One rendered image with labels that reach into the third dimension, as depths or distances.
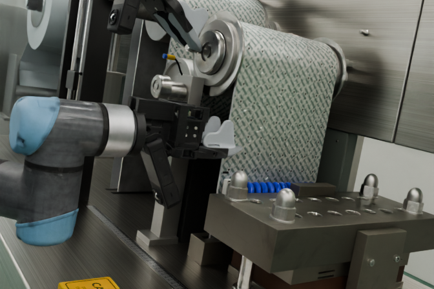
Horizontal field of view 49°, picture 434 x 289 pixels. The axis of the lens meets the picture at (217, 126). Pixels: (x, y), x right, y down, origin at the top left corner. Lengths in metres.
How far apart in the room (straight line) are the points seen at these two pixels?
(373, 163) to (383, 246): 3.08
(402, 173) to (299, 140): 2.84
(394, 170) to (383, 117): 2.78
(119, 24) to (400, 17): 0.54
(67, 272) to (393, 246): 0.49
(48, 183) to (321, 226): 0.37
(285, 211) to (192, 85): 0.29
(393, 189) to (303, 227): 3.10
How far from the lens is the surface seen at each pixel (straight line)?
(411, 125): 0.94
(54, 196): 0.65
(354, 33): 1.05
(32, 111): 0.62
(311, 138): 0.92
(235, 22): 0.80
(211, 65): 0.80
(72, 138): 0.63
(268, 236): 0.64
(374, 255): 0.78
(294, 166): 0.91
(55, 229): 0.66
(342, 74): 0.95
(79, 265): 0.77
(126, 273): 0.75
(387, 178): 3.78
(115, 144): 0.65
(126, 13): 0.74
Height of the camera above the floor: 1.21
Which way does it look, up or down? 6 degrees down
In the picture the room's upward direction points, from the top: 10 degrees clockwise
